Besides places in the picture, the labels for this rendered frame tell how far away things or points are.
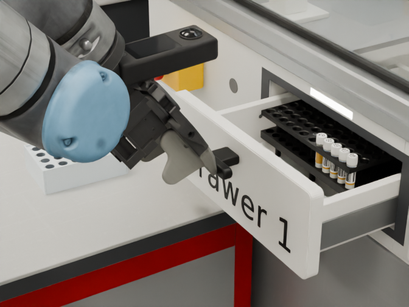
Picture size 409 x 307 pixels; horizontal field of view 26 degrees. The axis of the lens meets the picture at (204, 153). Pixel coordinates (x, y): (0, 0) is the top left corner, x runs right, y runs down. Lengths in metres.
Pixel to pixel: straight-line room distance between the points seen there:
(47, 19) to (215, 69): 0.53
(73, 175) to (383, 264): 0.44
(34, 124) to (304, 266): 0.40
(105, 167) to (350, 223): 0.41
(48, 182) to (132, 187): 0.11
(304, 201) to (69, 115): 0.35
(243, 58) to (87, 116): 0.59
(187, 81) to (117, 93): 0.65
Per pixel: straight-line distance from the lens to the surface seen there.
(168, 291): 1.23
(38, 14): 0.79
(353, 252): 1.12
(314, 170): 1.06
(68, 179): 1.23
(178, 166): 0.94
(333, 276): 1.17
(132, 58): 0.88
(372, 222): 1.01
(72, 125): 0.64
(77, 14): 0.81
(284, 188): 0.94
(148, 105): 0.89
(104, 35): 0.84
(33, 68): 0.63
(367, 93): 1.01
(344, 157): 1.02
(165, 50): 0.89
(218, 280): 1.26
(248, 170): 1.00
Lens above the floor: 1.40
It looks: 29 degrees down
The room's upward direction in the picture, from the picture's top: straight up
